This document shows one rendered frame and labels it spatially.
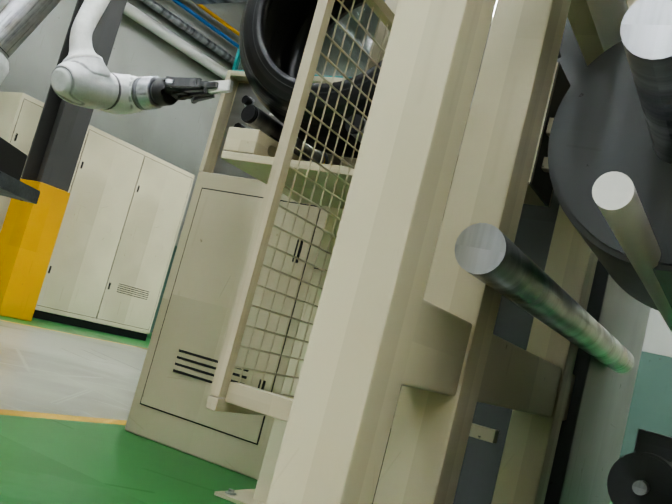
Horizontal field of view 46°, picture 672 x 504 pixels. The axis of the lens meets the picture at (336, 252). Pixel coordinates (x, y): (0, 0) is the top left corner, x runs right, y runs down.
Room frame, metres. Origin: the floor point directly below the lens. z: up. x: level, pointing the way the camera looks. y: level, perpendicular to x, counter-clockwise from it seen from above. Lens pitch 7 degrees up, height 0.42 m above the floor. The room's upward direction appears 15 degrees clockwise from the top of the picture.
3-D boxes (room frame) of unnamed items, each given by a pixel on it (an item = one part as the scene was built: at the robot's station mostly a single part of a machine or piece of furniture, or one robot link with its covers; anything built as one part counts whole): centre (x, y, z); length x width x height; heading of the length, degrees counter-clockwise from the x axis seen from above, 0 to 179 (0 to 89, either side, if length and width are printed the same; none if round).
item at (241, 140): (1.94, 0.19, 0.83); 0.36 x 0.09 x 0.06; 151
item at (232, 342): (1.51, -0.11, 0.65); 0.90 x 0.02 x 0.70; 151
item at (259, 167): (1.87, 0.07, 0.80); 0.37 x 0.36 x 0.02; 61
